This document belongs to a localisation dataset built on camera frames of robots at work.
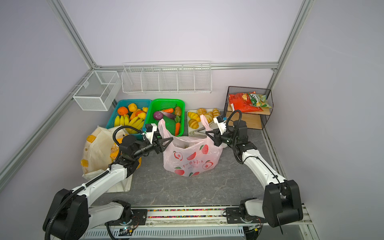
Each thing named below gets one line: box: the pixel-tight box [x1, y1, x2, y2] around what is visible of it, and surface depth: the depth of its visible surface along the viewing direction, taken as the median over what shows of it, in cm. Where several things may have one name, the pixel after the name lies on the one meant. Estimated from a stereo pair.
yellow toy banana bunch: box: [114, 115, 145, 134], surface depth 107 cm
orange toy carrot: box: [175, 122, 181, 137], surface depth 110 cm
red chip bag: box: [229, 91, 264, 113], surface depth 100 cm
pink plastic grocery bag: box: [158, 114, 227, 177], surface depth 81 cm
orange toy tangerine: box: [117, 106, 129, 116], surface depth 111 cm
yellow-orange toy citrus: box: [128, 103, 138, 112], surface depth 115 cm
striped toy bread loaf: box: [187, 111, 201, 122], surface depth 117 cm
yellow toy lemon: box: [138, 112, 147, 120], surface depth 110 cm
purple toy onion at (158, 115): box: [153, 111, 164, 121], surface depth 113 cm
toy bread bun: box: [196, 108, 207, 116], surface depth 118 cm
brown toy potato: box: [174, 106, 182, 116], surface depth 117 cm
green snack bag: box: [248, 93, 272, 108], surface depth 100 cm
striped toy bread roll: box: [188, 119, 199, 130], surface depth 111 cm
